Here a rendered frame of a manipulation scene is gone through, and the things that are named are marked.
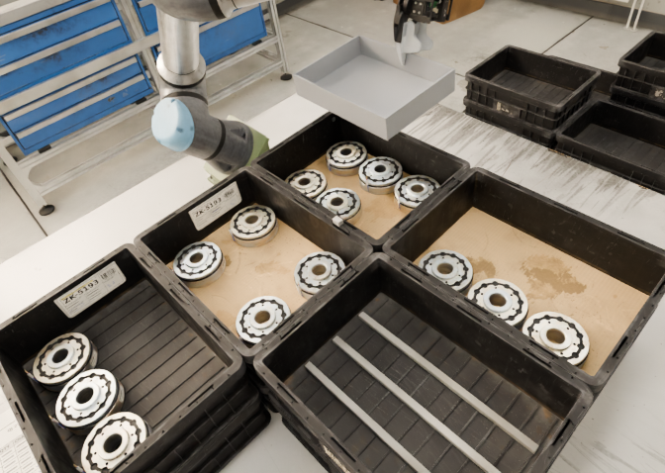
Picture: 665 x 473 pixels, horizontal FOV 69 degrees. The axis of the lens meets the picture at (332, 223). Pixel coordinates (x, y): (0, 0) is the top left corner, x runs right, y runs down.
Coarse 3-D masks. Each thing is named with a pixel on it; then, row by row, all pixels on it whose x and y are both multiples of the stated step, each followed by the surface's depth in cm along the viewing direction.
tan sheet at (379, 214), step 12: (324, 156) 124; (372, 156) 122; (312, 168) 122; (324, 168) 121; (336, 180) 117; (348, 180) 117; (360, 192) 113; (372, 204) 110; (384, 204) 109; (372, 216) 107; (384, 216) 107; (396, 216) 106; (360, 228) 105; (372, 228) 105; (384, 228) 104
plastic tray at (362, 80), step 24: (336, 48) 107; (360, 48) 112; (384, 48) 106; (312, 72) 105; (336, 72) 109; (360, 72) 107; (384, 72) 106; (408, 72) 104; (432, 72) 99; (312, 96) 102; (336, 96) 95; (360, 96) 101; (384, 96) 100; (408, 96) 99; (432, 96) 94; (360, 120) 93; (384, 120) 87; (408, 120) 92
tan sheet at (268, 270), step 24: (216, 240) 108; (288, 240) 105; (168, 264) 105; (240, 264) 102; (264, 264) 101; (288, 264) 100; (192, 288) 99; (216, 288) 98; (240, 288) 98; (264, 288) 97; (288, 288) 96; (216, 312) 94
